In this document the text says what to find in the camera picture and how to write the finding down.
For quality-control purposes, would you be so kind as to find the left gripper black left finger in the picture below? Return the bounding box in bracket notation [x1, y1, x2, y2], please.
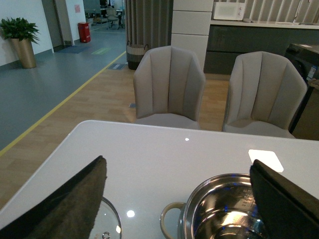
[0, 156, 107, 239]

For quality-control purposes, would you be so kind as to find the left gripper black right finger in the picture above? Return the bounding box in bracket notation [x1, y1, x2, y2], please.
[250, 159, 319, 239]

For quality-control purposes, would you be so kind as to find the glass pot lid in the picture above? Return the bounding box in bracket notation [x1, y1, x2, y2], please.
[89, 197, 122, 239]

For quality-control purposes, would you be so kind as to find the gold plant pot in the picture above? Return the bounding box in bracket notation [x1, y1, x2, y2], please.
[11, 38, 36, 69]

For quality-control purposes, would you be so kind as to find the beige chair right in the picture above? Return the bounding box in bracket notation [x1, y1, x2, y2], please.
[222, 51, 307, 138]

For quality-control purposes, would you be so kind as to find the beige chair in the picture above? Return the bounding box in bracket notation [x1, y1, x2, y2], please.
[222, 51, 307, 138]
[133, 46, 206, 129]

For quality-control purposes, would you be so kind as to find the brown sofa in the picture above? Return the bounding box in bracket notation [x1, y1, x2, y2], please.
[308, 78, 319, 90]

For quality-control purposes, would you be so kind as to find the black washing machine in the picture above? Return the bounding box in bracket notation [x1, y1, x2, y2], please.
[285, 43, 319, 133]

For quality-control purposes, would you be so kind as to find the beige chair left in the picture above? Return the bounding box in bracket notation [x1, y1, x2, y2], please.
[133, 46, 206, 129]

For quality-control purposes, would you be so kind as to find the woven laundry basket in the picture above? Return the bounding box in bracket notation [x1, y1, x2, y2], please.
[126, 41, 149, 70]

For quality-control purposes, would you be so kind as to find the dark kitchen counter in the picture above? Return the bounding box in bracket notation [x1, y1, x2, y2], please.
[204, 23, 319, 75]

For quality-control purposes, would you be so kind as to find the red bin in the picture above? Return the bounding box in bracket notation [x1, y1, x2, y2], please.
[78, 22, 91, 43]

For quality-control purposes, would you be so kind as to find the green potted plant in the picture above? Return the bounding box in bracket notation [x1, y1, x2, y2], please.
[0, 17, 39, 44]

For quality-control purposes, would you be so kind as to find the office chair far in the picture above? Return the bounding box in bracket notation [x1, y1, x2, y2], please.
[106, 7, 119, 28]

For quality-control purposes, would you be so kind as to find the white microwave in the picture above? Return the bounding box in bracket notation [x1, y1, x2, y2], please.
[213, 2, 246, 21]

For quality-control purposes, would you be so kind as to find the white pillar cabinet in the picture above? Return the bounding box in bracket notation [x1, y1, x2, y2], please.
[171, 0, 213, 68]

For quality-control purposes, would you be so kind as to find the steel pot with beige handles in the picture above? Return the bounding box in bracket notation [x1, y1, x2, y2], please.
[160, 173, 270, 239]

